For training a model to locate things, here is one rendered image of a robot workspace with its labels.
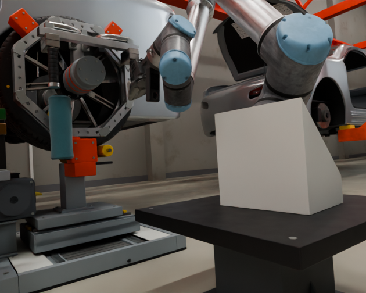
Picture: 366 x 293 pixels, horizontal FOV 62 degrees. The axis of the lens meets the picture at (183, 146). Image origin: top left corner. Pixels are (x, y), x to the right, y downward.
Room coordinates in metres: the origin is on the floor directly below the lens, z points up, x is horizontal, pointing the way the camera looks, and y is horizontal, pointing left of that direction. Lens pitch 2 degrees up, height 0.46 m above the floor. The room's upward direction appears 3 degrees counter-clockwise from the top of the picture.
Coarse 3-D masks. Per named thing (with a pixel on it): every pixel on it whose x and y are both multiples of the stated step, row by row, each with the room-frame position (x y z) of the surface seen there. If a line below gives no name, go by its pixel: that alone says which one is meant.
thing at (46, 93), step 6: (42, 78) 1.82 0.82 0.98; (48, 78) 1.84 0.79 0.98; (42, 90) 1.82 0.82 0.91; (48, 90) 1.79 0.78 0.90; (54, 90) 1.81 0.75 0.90; (42, 96) 1.81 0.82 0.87; (48, 96) 1.79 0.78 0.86; (42, 102) 1.81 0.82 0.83; (48, 102) 1.79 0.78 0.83; (78, 102) 1.94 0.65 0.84; (42, 108) 1.81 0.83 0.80; (78, 108) 1.94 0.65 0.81
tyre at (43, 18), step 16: (48, 16) 1.41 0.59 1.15; (16, 32) 1.32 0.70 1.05; (0, 48) 1.29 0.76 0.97; (0, 64) 1.28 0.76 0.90; (0, 80) 1.28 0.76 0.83; (0, 96) 1.29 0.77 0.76; (16, 112) 1.31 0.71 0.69; (128, 112) 1.63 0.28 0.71; (16, 128) 1.38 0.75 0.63; (32, 128) 1.35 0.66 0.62; (32, 144) 1.52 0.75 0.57; (48, 144) 1.39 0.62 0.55; (96, 144) 1.52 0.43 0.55
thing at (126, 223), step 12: (120, 216) 1.59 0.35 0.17; (132, 216) 1.62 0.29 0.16; (24, 228) 1.45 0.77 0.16; (48, 228) 1.38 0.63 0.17; (60, 228) 1.40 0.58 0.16; (72, 228) 1.38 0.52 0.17; (84, 228) 1.41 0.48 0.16; (96, 228) 1.44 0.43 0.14; (108, 228) 1.48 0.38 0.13; (120, 228) 1.52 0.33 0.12; (132, 228) 1.56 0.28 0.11; (24, 240) 1.46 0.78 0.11; (36, 240) 1.29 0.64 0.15; (48, 240) 1.31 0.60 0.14; (60, 240) 1.34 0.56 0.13; (72, 240) 1.37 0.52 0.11; (84, 240) 1.41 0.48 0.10; (36, 252) 1.29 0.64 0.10
